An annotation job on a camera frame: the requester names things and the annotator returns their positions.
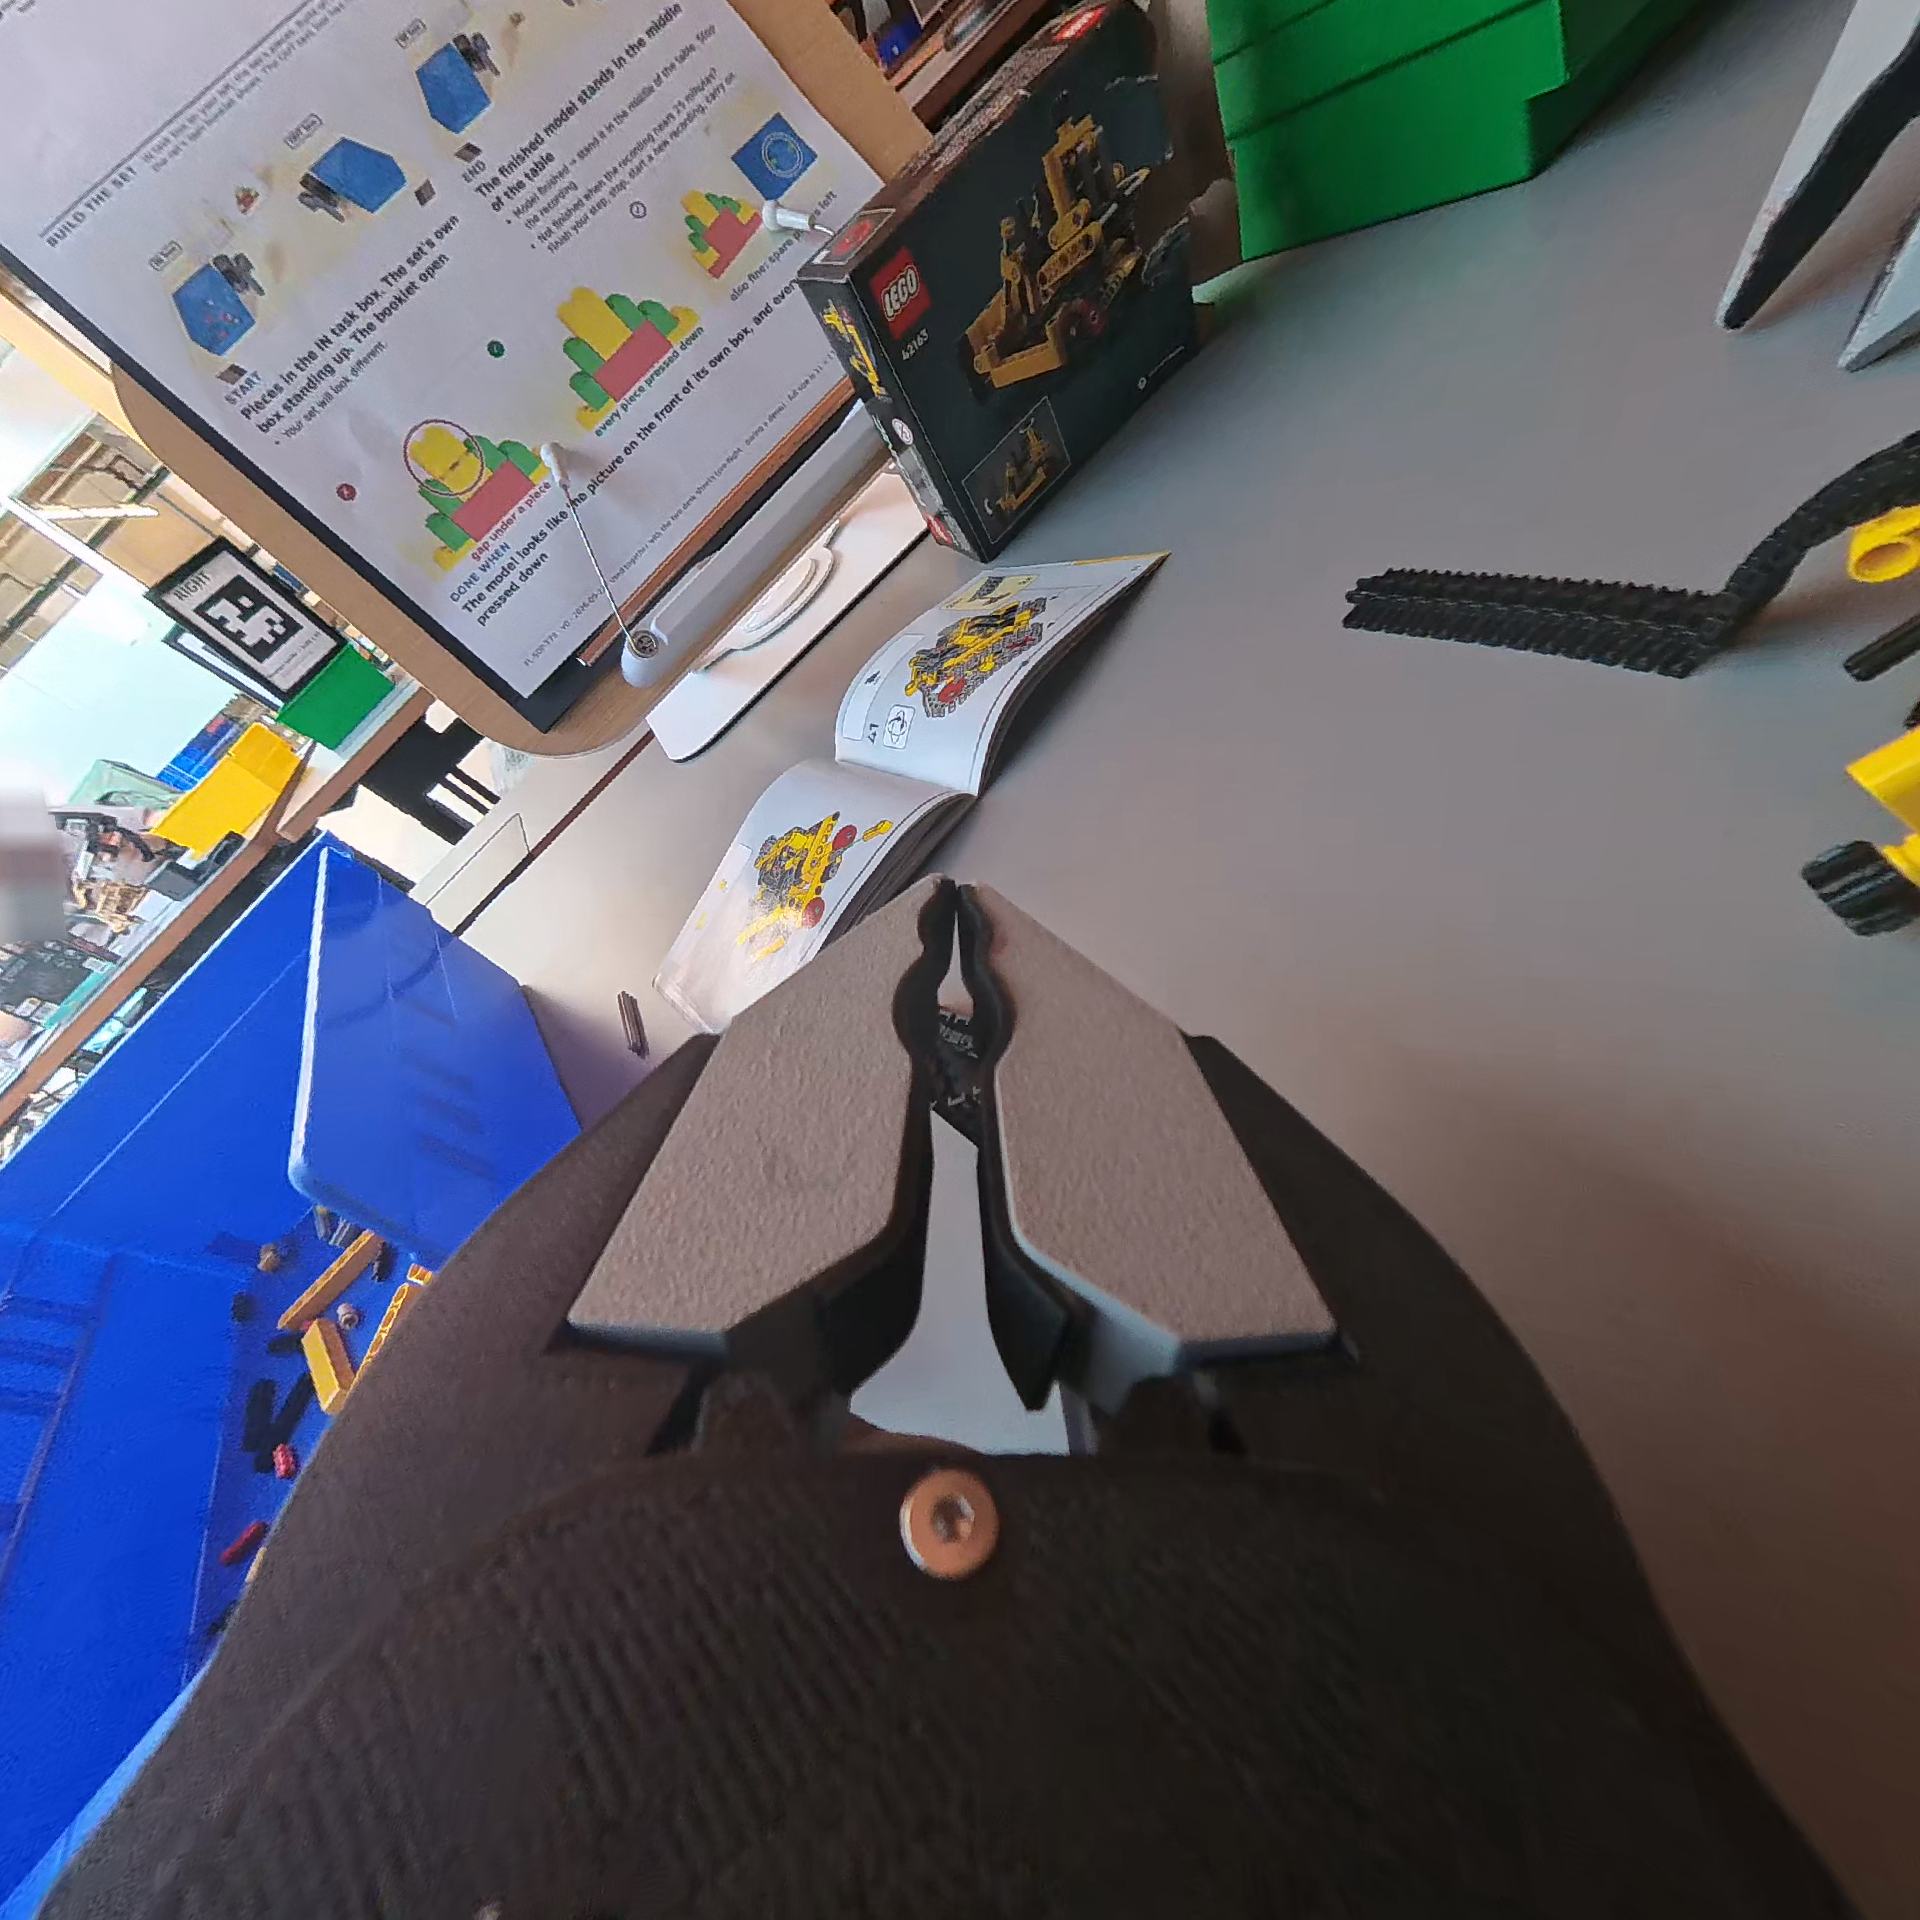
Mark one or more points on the printed instruction sheet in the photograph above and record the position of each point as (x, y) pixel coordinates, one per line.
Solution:
(376, 225)

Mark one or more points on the wooden board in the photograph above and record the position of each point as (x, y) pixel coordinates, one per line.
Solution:
(578, 732)

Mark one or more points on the white stand base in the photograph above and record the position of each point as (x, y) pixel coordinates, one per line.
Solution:
(733, 704)

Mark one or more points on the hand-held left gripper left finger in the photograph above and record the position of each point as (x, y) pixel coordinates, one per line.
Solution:
(764, 1184)

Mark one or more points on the black lego track strip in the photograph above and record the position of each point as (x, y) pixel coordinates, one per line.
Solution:
(1814, 516)
(1530, 617)

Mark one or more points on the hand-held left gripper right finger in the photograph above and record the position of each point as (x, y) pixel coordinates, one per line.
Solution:
(1154, 1184)

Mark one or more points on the small green bin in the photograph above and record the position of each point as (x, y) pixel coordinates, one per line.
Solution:
(339, 702)

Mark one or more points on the fiducial tag sign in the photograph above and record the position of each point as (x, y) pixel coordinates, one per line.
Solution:
(248, 623)

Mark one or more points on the brown lego axle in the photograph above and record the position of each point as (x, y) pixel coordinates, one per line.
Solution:
(630, 1022)

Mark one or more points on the small black lego piece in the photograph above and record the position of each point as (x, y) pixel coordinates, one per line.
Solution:
(956, 1038)

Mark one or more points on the blue plastic bin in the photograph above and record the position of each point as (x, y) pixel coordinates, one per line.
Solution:
(148, 1276)

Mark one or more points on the loose lego pieces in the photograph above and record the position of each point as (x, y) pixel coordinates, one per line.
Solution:
(332, 1283)

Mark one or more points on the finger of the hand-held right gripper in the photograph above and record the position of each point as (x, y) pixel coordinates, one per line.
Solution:
(1898, 307)
(1851, 89)

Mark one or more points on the green plastic bin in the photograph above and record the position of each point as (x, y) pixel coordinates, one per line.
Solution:
(1395, 136)

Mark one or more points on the yellow lego bulldozer model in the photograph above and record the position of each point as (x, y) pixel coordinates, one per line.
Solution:
(1893, 786)

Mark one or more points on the open lego instruction booklet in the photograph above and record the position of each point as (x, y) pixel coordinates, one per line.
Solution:
(960, 704)

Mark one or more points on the dark lego set box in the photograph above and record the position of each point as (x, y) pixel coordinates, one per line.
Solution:
(1035, 375)

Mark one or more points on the yellow bin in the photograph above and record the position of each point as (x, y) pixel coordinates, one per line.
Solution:
(225, 786)

